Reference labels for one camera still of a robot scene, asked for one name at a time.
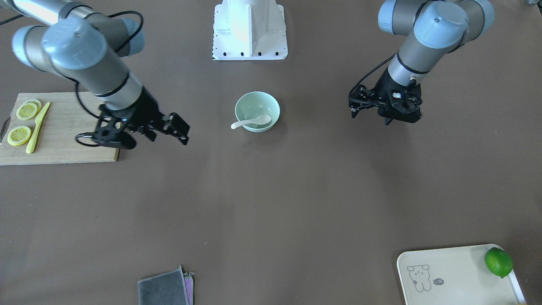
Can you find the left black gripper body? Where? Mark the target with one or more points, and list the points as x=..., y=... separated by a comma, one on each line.
x=384, y=87

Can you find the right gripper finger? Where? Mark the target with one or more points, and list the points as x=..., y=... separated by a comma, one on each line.
x=176, y=127

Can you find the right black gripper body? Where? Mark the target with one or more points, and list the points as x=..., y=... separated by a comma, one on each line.
x=147, y=109

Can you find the light green bowl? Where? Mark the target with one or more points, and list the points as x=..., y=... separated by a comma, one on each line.
x=254, y=104

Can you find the white ceramic spoon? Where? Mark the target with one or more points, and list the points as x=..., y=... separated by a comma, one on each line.
x=259, y=120

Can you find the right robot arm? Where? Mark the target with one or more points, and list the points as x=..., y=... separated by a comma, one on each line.
x=80, y=44

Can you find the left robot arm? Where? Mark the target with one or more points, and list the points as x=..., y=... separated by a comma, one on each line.
x=432, y=29

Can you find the bamboo cutting board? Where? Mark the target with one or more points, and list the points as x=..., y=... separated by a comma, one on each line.
x=56, y=142

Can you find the yellow plastic knife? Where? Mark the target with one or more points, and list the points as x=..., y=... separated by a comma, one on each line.
x=32, y=143

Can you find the upper lemon slice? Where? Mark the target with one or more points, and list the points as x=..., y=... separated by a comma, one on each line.
x=27, y=111

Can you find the lower lemon slice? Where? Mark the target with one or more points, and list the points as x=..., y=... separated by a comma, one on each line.
x=19, y=135

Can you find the pink folded cloth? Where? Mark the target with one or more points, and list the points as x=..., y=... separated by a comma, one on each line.
x=189, y=286

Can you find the grey folded cloth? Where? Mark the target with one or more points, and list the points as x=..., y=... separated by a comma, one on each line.
x=163, y=289

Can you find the cream rabbit tray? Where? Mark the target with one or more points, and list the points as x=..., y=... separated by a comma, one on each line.
x=455, y=276

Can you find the green lime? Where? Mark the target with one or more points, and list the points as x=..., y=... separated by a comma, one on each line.
x=498, y=262

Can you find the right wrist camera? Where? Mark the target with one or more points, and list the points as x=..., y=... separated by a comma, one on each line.
x=106, y=134

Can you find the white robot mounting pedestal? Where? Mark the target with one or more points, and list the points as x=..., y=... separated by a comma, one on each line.
x=246, y=30

